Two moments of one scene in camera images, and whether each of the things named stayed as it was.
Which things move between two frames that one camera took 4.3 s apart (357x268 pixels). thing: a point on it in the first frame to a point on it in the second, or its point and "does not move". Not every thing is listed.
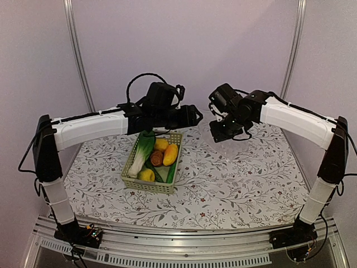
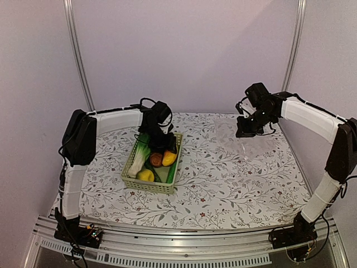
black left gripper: x=189 y=118 to x=168 y=145
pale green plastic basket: x=153 y=186 does not move
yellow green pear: x=146 y=175 does not move
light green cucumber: x=171 y=172 does not move
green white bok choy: x=144 y=147 does not move
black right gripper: x=218 y=136 to x=243 y=132
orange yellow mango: x=170 y=154 does not move
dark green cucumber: x=148 y=164 does not move
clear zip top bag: x=228 y=148 to x=246 y=148
